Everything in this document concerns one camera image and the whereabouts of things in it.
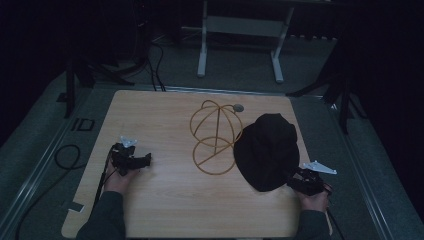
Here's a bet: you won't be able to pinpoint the black bucket hat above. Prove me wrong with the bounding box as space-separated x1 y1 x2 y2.
232 112 301 193

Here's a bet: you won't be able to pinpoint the white metal desk frame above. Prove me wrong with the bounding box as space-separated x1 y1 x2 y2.
180 0 296 84

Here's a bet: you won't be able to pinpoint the person's left hand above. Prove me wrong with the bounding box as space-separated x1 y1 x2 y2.
103 159 142 195

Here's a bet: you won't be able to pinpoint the black hanging cables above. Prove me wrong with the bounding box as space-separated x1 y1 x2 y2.
145 36 167 93

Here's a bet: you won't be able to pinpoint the gold wire hat stand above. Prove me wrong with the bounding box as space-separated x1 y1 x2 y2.
189 99 245 176

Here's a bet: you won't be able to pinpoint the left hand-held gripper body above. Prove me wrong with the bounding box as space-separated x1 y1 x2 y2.
110 135 145 177

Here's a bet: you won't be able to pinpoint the black tripod stand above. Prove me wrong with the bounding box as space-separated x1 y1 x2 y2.
285 33 368 135
56 49 136 120

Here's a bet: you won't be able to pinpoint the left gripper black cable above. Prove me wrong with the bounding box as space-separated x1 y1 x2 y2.
93 146 118 209

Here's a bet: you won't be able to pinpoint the person's right hand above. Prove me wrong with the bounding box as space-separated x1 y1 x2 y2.
295 185 332 213

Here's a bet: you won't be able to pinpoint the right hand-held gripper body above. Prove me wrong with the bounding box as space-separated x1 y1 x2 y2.
294 160 338 197

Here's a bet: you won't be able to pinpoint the black cable on floor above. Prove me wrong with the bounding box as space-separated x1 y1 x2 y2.
14 143 87 240

